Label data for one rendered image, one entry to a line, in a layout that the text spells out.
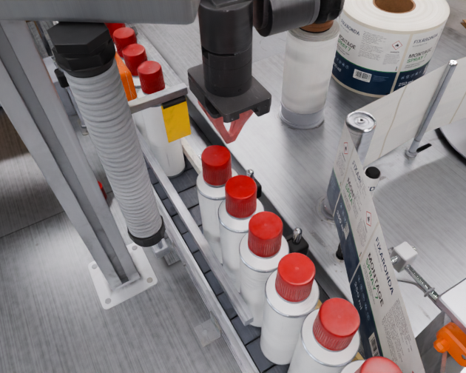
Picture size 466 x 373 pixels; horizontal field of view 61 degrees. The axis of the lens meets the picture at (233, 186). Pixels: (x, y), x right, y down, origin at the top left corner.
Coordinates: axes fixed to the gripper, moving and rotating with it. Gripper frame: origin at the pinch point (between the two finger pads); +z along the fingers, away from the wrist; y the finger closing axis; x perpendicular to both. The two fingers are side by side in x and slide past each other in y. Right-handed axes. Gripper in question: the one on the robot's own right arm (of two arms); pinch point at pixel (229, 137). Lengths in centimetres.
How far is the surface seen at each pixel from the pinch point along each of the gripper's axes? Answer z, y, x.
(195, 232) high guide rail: 5.3, -8.3, 9.9
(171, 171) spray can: 11.8, 8.6, 6.9
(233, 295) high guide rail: 5.2, -18.3, 9.9
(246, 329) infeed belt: 13.4, -20.1, 9.1
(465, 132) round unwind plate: 12.2, -9.6, -43.3
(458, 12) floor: 102, 120, -245
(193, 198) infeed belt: 13.5, 2.8, 5.7
